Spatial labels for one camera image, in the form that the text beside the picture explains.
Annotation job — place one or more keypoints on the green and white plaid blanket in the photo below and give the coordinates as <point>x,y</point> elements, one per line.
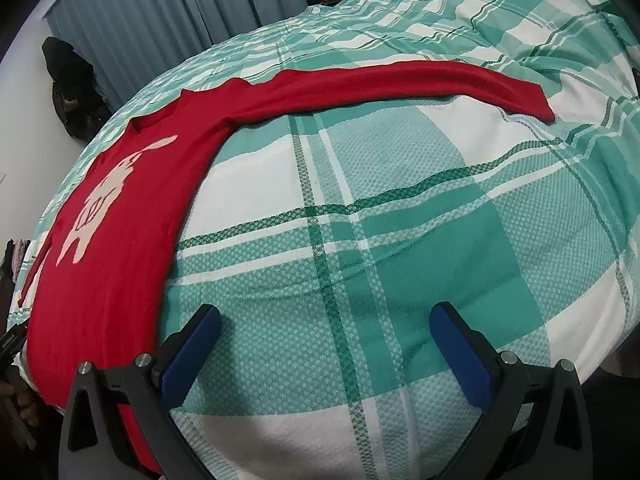
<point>380,260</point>

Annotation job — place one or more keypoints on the blue-grey curtain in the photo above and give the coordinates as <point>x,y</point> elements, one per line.
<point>175,5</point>

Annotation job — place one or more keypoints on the black hanging jacket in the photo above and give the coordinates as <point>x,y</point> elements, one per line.
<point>70,85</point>

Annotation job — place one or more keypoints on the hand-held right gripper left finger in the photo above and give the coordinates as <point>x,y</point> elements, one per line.
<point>192,350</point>

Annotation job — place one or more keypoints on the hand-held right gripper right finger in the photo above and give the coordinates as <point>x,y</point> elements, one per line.
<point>457,355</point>

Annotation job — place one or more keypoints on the red sweater with white print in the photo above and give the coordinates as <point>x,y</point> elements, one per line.
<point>125,270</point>

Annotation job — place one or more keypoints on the hanging clothes on rack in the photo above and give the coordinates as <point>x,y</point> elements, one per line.
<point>12,265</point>

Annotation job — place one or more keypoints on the person's left hand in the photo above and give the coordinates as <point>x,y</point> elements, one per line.
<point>27,407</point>

